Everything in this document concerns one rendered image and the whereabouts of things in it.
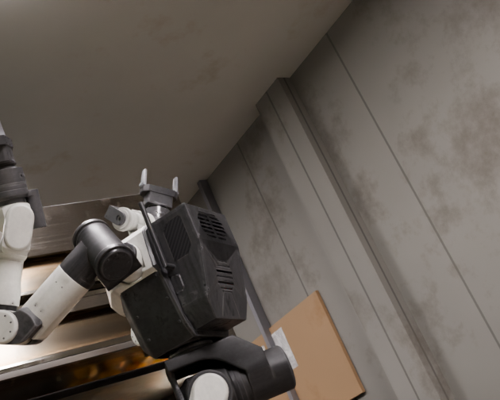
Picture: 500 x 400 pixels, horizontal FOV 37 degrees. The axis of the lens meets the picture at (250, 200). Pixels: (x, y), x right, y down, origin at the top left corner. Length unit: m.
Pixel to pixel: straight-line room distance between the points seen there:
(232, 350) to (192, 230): 0.30
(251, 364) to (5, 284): 0.61
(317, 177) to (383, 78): 0.77
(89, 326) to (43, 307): 1.23
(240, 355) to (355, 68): 3.12
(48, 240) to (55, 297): 1.35
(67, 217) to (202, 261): 1.48
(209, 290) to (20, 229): 0.47
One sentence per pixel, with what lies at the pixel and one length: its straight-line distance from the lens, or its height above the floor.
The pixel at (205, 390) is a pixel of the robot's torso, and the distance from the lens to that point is 1.79.
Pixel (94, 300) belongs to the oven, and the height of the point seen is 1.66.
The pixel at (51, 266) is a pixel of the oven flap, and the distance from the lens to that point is 3.09.
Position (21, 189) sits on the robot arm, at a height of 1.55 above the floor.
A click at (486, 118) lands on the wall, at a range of 4.13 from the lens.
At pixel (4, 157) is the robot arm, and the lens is 1.87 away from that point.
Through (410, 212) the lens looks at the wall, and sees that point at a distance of 4.47.
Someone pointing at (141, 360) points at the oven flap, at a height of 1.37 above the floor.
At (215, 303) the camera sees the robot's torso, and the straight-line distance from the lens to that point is 1.79.
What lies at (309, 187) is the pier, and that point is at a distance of 4.89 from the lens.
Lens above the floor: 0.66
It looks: 22 degrees up
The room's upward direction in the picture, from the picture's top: 25 degrees counter-clockwise
